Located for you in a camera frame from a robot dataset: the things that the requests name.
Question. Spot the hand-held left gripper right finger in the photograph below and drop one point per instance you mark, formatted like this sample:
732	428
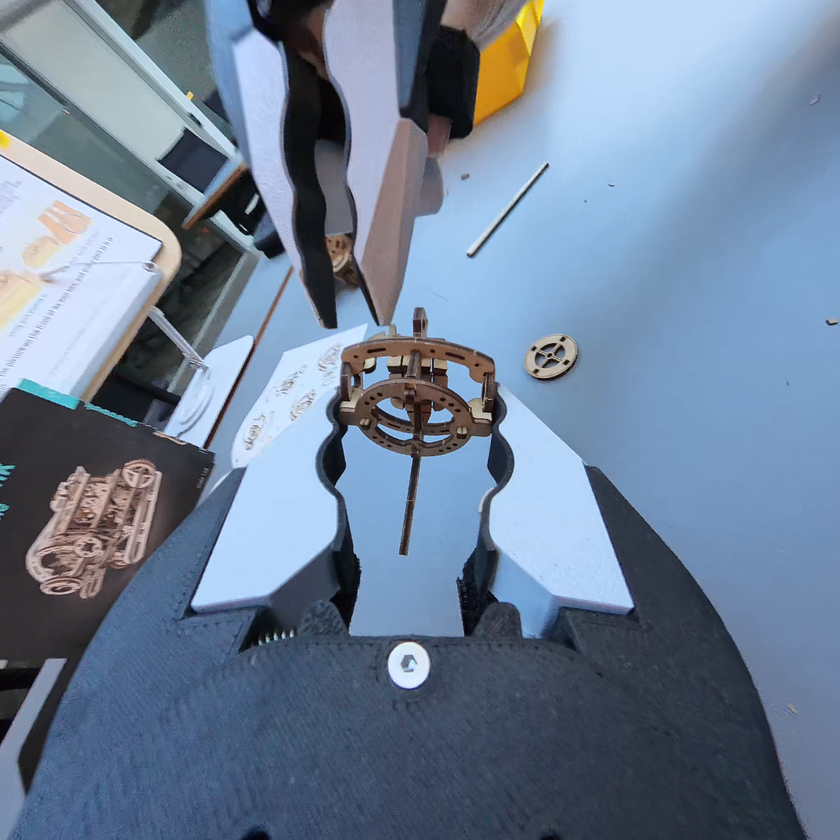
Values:
544	525

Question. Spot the white rounded base plate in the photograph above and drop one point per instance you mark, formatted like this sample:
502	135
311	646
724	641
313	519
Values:
210	394

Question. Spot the yellow plastic bin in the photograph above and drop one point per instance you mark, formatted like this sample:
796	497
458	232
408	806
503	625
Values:
508	72

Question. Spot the white framed monitor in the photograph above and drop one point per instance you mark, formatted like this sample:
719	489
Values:
197	161

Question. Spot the clear acrylic stand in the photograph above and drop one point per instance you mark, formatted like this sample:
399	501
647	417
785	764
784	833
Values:
177	328

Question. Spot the black model kit box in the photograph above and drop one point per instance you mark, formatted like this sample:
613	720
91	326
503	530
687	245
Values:
164	459

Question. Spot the glass display cabinet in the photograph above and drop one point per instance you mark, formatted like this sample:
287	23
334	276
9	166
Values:
98	98

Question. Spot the wooden board with instruction sheet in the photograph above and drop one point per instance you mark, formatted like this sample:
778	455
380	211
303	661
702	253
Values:
65	295

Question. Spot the wooden gyroscope model assembly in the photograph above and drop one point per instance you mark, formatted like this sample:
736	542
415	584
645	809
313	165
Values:
377	358

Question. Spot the person's right hand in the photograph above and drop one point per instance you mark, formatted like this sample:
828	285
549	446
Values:
438	141

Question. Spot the small wooden spoked disc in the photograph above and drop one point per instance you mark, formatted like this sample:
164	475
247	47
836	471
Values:
530	358

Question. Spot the thin wooden stick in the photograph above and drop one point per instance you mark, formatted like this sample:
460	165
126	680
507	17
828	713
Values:
508	208

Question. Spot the white instruction booklet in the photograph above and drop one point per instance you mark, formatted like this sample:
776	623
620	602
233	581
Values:
289	394

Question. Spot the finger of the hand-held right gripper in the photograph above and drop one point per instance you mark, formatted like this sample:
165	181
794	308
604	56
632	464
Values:
262	131
374	98

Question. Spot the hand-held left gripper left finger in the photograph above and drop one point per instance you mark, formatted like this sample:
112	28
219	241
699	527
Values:
275	525

